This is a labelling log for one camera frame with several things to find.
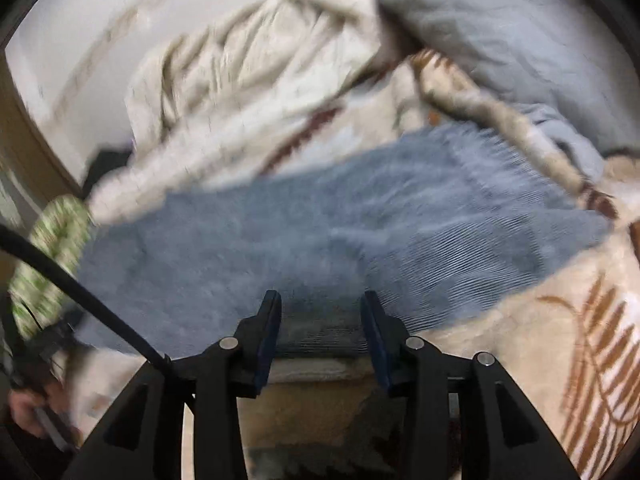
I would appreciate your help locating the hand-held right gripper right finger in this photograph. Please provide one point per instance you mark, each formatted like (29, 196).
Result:
(376, 345)

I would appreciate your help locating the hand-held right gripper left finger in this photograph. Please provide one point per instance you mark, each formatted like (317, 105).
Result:
(266, 345)

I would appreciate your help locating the grey denim pants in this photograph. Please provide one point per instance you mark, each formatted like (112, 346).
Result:
(320, 250)

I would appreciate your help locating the person's left hand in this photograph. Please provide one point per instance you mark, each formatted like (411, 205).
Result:
(25, 407)

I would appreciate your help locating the green and white patterned quilt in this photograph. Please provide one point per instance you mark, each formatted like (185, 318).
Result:
(47, 260)

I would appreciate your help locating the beige leaf print blanket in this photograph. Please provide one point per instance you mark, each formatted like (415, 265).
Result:
(540, 340)

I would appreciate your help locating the black clothing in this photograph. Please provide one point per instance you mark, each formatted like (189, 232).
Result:
(107, 162)

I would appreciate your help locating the brown wooden door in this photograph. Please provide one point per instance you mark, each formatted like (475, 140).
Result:
(22, 125)

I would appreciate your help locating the cream patterned duvet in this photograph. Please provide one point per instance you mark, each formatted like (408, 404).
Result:
(240, 85)

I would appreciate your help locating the grey quilted pillow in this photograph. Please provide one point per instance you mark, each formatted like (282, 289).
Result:
(505, 45)

